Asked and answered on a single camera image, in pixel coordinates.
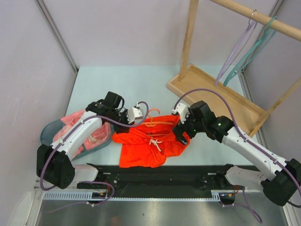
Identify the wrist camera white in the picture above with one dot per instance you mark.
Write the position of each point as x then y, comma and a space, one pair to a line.
181, 110
135, 113

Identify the white slotted cable duct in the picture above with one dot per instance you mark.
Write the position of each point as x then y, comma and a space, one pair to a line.
96, 197

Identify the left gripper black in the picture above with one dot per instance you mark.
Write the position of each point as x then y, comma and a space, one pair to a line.
122, 129

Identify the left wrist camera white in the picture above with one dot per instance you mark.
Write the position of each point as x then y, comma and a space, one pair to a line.
135, 113

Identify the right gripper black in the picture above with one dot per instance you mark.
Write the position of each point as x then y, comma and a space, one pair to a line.
178, 133

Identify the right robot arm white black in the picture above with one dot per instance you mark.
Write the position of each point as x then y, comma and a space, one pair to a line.
275, 176

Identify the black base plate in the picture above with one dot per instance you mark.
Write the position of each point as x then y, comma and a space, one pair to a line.
165, 182

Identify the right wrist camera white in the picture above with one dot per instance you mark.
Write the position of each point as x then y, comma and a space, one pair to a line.
181, 110

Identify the wooden clothes rack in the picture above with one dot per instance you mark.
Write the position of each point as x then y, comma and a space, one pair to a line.
192, 84

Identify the teal plastic basket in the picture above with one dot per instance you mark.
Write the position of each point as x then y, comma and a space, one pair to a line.
51, 129

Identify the orange plastic hanger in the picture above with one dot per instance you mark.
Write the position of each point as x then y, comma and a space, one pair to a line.
153, 123

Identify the teal plastic hanger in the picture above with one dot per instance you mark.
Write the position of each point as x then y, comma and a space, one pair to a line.
252, 53

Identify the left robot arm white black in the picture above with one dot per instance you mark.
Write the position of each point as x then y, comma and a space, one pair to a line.
54, 162

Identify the purple plastic hanger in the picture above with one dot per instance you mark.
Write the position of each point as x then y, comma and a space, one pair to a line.
234, 53

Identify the orange shorts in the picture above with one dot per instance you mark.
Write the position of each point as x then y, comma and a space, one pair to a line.
149, 146

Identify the pink garment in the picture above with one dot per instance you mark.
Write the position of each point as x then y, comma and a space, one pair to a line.
97, 138

